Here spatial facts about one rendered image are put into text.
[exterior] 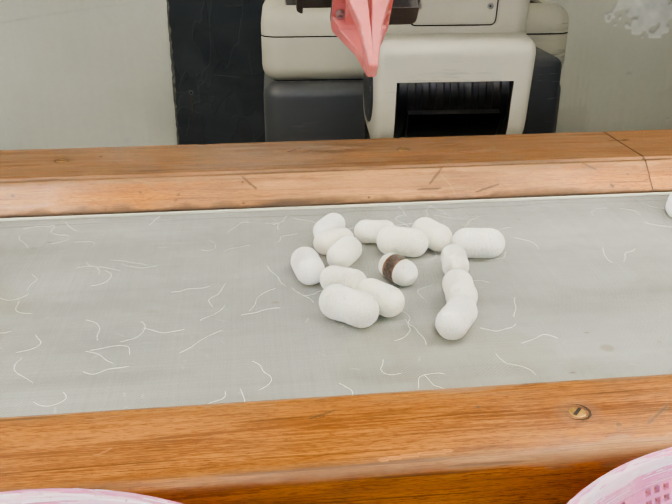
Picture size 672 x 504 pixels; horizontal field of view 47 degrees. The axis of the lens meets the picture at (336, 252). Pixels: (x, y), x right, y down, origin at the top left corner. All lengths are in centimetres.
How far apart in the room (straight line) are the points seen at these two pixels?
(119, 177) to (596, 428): 44
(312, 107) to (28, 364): 100
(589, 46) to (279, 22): 155
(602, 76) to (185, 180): 223
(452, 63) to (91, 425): 83
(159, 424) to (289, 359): 11
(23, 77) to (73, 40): 20
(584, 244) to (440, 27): 59
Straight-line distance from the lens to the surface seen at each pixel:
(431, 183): 66
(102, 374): 43
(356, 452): 32
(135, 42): 256
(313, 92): 137
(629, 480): 33
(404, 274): 49
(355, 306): 44
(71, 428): 35
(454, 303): 45
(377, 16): 60
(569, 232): 61
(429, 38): 110
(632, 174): 72
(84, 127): 265
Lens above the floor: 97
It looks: 24 degrees down
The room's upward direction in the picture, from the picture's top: straight up
